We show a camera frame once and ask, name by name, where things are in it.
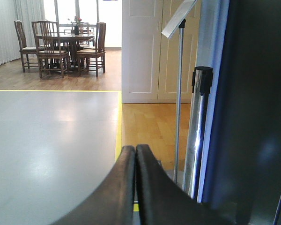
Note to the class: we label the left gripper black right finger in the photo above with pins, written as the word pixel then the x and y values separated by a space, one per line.
pixel 161 201

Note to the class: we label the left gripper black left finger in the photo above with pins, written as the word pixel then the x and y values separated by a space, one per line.
pixel 112 201

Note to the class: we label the white panelled cabinet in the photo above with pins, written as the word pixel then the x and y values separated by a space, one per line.
pixel 149 59

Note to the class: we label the round wooden dining table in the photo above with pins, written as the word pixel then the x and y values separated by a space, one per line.
pixel 68 44

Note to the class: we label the wooden dining chair front right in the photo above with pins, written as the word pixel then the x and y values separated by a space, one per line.
pixel 94 57

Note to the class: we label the wooden dining chair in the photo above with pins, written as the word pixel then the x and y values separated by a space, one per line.
pixel 45 27
pixel 23 48
pixel 94 57
pixel 86 29

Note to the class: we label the wooden dining chair front left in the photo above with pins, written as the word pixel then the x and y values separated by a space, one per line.
pixel 45 27

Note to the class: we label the wooden dining chair far left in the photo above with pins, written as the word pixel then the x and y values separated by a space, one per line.
pixel 23 48

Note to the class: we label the wooden dining chair back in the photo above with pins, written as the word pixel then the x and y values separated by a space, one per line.
pixel 86 29

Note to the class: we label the sign stand pole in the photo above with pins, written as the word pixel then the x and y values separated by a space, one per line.
pixel 177 23

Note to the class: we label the flower vase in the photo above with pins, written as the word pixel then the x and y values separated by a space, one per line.
pixel 76 25

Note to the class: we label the white dining room curtain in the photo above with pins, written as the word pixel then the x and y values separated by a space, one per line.
pixel 10 11

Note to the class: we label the chrome stanchion post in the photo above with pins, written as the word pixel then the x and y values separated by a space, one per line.
pixel 201 84

